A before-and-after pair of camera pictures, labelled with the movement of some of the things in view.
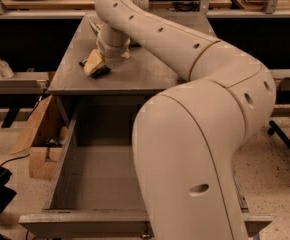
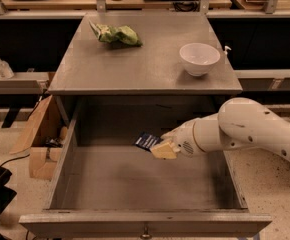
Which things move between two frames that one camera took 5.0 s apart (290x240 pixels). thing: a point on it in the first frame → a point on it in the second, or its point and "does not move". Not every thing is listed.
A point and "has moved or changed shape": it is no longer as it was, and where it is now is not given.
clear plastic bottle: x=1 y=68 does not move
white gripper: x=111 y=51 → x=184 y=139
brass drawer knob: x=146 y=235 does not move
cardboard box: x=45 y=138 does not move
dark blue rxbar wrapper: x=100 y=72 has moved or changed shape
